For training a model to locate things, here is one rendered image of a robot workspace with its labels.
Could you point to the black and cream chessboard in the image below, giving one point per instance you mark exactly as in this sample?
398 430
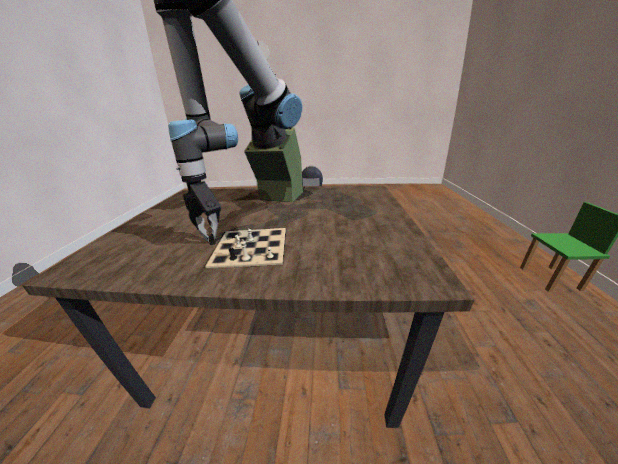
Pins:
257 249

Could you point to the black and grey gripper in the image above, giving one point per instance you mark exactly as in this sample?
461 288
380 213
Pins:
197 210

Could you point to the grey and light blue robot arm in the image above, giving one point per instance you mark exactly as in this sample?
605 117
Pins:
273 105

